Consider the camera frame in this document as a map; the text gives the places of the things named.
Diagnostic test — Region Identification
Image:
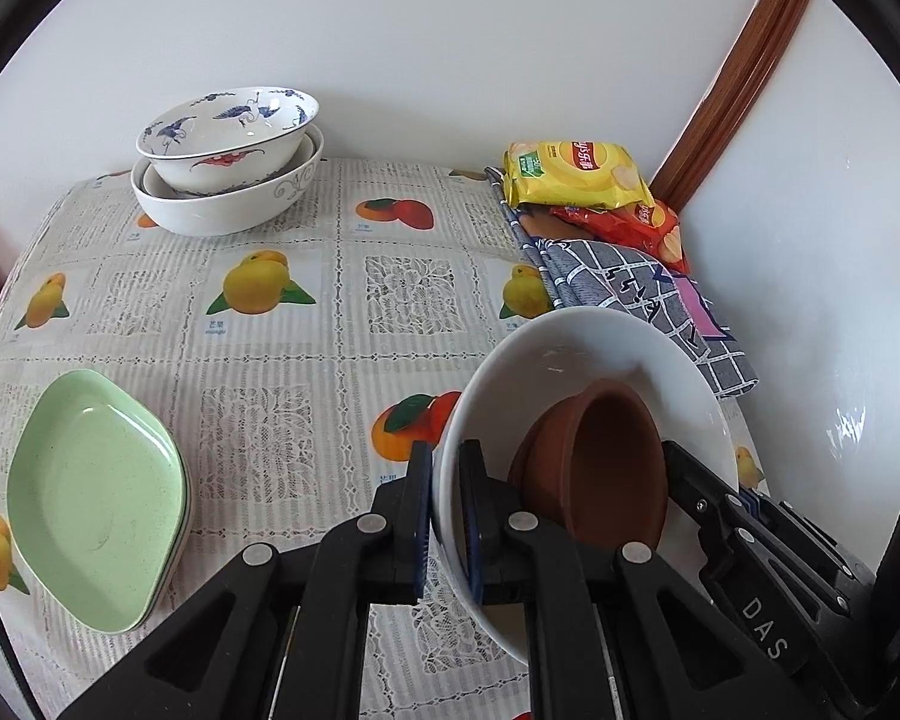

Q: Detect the red chip bag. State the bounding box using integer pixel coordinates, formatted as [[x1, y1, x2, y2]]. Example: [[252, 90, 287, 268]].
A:
[[551, 199, 689, 275]]

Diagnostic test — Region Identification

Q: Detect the green square plate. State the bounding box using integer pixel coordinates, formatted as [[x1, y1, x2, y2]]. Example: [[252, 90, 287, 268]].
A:
[[6, 369, 188, 635]]

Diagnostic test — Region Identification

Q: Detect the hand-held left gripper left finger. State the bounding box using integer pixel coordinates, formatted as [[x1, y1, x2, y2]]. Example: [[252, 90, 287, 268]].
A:
[[56, 441, 436, 720]]

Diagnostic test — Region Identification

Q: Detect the fruit print tablecloth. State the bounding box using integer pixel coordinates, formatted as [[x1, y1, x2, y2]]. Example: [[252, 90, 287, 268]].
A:
[[0, 157, 766, 720]]

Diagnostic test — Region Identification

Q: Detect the grey checked cloth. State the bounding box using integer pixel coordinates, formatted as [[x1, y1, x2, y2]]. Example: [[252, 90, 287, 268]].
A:
[[484, 165, 760, 398]]

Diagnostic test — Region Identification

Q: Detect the blue patterned porcelain bowl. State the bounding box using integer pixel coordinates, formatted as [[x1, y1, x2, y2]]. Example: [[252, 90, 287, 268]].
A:
[[136, 87, 320, 196]]

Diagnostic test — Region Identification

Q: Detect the wooden door frame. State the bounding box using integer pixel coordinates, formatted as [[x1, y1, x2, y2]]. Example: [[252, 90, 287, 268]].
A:
[[649, 0, 815, 211]]

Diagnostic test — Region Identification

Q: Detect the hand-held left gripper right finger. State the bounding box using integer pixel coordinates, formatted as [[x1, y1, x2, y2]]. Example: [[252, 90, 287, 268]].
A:
[[457, 439, 818, 720]]

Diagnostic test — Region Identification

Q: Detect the brown clay bowl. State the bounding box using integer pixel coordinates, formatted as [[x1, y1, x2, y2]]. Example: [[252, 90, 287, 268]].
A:
[[508, 378, 670, 550]]

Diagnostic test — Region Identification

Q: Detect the large white bowl grey pattern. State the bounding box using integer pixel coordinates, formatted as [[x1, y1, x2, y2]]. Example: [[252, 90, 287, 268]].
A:
[[131, 127, 325, 236]]

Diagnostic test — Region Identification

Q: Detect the yellow chip bag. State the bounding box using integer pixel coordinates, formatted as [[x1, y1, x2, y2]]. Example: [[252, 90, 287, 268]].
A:
[[502, 139, 655, 209]]

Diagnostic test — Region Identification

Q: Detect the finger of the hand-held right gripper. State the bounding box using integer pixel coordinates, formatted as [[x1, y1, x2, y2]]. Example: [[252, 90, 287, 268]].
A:
[[739, 491, 871, 601], [661, 441, 766, 586]]

